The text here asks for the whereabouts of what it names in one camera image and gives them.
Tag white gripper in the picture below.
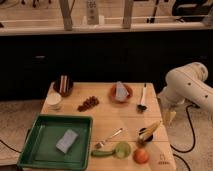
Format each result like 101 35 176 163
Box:
157 87 185 126

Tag dark purple grape bunch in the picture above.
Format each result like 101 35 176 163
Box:
77 96 99 112

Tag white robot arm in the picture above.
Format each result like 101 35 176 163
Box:
157 62 213 125

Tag yellow banana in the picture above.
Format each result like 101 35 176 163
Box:
139 121 161 141

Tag orange fruit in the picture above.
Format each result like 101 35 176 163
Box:
133 148 149 164

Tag grey folded cloth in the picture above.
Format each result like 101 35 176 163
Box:
115 82 129 102

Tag green measuring scoop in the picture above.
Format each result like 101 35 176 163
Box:
91 142 131 159

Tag orange plate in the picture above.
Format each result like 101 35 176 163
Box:
109 83 133 103

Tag blue-grey sponge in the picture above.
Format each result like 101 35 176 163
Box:
56 129 78 153

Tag dark round plate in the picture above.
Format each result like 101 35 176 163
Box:
53 75 73 97

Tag wooden strips on plate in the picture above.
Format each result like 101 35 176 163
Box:
59 75 67 93

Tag white paper cup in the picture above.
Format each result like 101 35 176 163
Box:
46 92 62 110

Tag white remote device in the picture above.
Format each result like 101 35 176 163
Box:
86 0 99 25

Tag green plastic tray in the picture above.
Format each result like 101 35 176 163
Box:
17 115 93 171

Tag black floor cable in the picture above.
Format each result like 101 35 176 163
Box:
170 104 198 171

